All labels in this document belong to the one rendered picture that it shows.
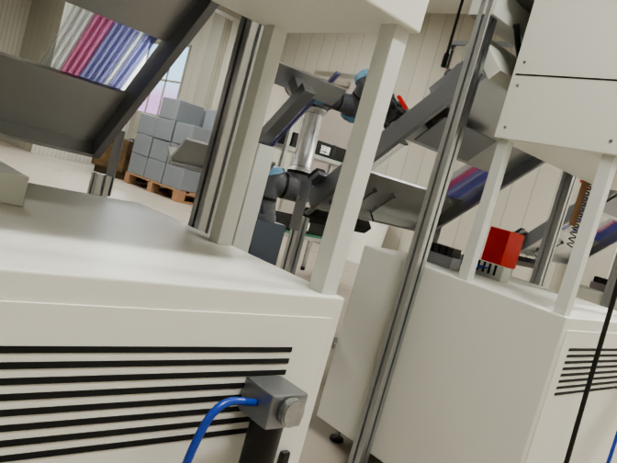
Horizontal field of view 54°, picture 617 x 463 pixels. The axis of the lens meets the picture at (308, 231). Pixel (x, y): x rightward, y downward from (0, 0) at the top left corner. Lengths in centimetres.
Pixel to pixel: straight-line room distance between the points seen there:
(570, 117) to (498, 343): 57
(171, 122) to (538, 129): 725
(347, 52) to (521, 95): 647
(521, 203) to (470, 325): 485
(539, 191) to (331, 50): 340
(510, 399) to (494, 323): 18
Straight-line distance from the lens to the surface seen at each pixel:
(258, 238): 247
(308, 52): 848
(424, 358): 169
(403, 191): 223
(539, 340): 153
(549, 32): 169
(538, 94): 164
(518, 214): 641
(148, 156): 885
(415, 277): 168
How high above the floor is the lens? 77
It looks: 5 degrees down
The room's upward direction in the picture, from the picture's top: 15 degrees clockwise
